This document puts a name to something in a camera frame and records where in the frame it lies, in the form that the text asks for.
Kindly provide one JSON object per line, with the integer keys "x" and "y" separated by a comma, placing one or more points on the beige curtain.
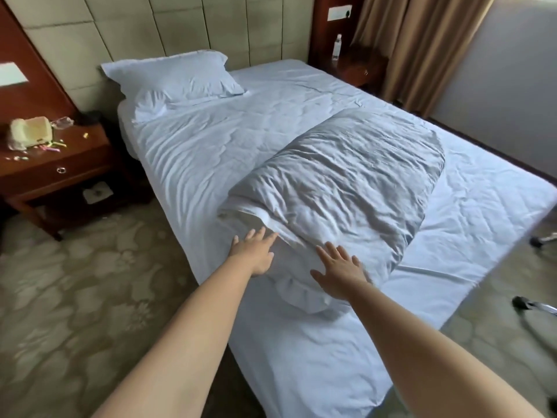
{"x": 417, "y": 47}

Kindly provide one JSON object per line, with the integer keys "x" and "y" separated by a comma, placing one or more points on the wooden nightstand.
{"x": 357, "y": 67}
{"x": 52, "y": 169}

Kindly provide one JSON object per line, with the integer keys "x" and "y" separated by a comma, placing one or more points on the white wall switch panel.
{"x": 12, "y": 74}

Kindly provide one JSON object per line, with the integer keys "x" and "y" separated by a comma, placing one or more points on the person's right forearm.
{"x": 435, "y": 356}

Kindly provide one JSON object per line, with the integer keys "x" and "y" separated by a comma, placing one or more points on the white bed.
{"x": 196, "y": 147}

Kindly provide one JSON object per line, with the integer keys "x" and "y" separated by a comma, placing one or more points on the scatter of small coloured pieces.
{"x": 54, "y": 146}

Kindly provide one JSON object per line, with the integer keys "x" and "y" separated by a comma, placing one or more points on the clear glass ashtray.
{"x": 63, "y": 122}

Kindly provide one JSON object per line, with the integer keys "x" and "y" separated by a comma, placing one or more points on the clear water bottle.
{"x": 336, "y": 47}

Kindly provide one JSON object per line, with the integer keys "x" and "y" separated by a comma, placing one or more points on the beige padded headboard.
{"x": 152, "y": 26}

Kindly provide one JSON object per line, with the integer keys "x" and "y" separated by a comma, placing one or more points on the person's left forearm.
{"x": 174, "y": 352}

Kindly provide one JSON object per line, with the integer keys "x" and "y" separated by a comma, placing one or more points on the person's right hand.
{"x": 341, "y": 276}

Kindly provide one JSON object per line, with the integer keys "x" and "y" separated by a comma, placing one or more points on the white pillow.
{"x": 174, "y": 78}

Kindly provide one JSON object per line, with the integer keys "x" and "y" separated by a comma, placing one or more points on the beige telephone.
{"x": 30, "y": 132}

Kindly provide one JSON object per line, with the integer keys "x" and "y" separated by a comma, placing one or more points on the white duvet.
{"x": 348, "y": 169}

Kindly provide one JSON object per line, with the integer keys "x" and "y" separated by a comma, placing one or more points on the white slipper packet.
{"x": 98, "y": 193}

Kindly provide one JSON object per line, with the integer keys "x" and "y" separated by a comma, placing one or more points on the black round ashtray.
{"x": 90, "y": 117}

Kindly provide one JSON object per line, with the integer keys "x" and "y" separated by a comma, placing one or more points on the white wall socket panel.
{"x": 337, "y": 13}

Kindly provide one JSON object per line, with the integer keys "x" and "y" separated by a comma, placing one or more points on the person's left hand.
{"x": 253, "y": 254}

